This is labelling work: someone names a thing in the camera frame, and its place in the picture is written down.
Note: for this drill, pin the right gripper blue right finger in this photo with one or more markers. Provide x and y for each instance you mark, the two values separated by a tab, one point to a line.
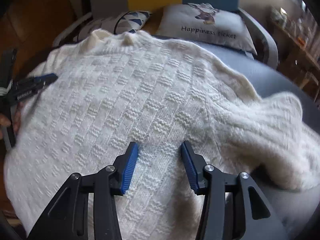
206	180

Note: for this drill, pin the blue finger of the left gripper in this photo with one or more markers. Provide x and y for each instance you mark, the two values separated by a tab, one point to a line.
45	80

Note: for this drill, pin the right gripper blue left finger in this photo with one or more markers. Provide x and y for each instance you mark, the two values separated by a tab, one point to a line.
113	180

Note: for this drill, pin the cream knitted sweater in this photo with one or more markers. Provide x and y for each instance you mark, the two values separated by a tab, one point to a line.
114	89

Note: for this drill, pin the person left hand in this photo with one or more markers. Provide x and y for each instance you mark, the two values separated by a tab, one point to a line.
16	119

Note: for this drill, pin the triangle pattern pillow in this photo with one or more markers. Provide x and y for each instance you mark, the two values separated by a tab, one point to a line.
130	21

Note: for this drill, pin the multicolour sofa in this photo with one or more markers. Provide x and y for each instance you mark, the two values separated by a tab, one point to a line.
175	2

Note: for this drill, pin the wooden side table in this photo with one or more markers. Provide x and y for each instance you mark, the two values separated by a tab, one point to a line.
296	63

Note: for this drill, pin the grey deer print pillow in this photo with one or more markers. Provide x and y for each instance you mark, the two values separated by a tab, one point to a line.
204	23

